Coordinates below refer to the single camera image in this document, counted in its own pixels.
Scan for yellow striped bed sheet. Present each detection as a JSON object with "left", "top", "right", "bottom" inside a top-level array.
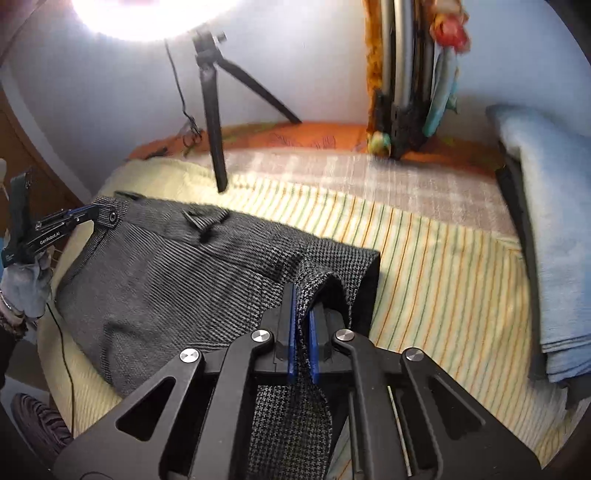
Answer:
[{"left": 38, "top": 150, "right": 578, "bottom": 480}]

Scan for person's left forearm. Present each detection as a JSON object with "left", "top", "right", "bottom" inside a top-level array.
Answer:
[{"left": 0, "top": 288, "right": 29, "bottom": 343}]

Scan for thin black lamp cable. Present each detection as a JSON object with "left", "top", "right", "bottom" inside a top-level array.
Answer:
[{"left": 163, "top": 39, "right": 205, "bottom": 149}]

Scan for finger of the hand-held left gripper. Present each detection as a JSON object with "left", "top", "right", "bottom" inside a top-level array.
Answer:
[{"left": 35, "top": 206, "right": 119, "bottom": 232}]

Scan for person's left hand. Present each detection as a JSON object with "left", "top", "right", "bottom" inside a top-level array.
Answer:
[{"left": 0, "top": 251, "right": 52, "bottom": 320}]

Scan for brown wooden furniture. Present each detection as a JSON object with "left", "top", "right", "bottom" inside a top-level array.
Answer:
[{"left": 0, "top": 88, "right": 95, "bottom": 217}]

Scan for orange printed blanket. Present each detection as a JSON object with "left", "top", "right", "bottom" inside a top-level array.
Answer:
[{"left": 126, "top": 121, "right": 504, "bottom": 177}]

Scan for folded light blue towel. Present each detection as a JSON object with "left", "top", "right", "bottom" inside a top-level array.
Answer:
[{"left": 485, "top": 103, "right": 591, "bottom": 385}]

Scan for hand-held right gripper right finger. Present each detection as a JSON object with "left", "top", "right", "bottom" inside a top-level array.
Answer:
[{"left": 308, "top": 306, "right": 542, "bottom": 480}]

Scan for dark folded cloth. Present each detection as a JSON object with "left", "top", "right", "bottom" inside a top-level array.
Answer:
[{"left": 495, "top": 156, "right": 550, "bottom": 381}]

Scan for orange fringed hanging cloth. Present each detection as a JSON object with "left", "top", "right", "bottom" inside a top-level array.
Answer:
[{"left": 362, "top": 0, "right": 393, "bottom": 155}]

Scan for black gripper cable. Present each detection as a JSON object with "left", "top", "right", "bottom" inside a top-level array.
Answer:
[{"left": 45, "top": 299, "right": 76, "bottom": 437}]

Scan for grey checked pants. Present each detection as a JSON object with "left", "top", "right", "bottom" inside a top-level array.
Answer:
[{"left": 54, "top": 191, "right": 382, "bottom": 480}]

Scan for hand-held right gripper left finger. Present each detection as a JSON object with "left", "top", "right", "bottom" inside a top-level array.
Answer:
[{"left": 53, "top": 282, "right": 297, "bottom": 480}]

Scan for black tripod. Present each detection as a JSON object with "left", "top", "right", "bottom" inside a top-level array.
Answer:
[{"left": 191, "top": 30, "right": 304, "bottom": 195}]

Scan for bright ring light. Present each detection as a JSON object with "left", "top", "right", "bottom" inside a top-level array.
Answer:
[{"left": 70, "top": 0, "right": 246, "bottom": 43}]

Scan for dark ribbed shoe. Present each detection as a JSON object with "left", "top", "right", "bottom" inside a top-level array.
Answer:
[{"left": 10, "top": 392, "right": 75, "bottom": 450}]

